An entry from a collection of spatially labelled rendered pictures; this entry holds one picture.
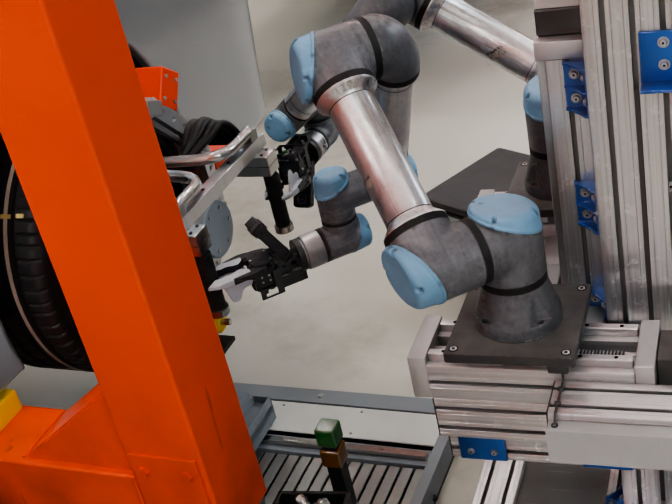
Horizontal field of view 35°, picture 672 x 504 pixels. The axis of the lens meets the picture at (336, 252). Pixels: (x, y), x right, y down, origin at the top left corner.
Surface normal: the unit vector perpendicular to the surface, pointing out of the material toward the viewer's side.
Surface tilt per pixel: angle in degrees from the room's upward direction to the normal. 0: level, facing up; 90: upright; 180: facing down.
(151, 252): 90
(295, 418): 0
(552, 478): 0
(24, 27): 90
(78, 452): 90
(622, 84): 90
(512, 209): 7
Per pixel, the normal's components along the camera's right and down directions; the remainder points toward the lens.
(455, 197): -0.20, -0.85
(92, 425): -0.36, 0.52
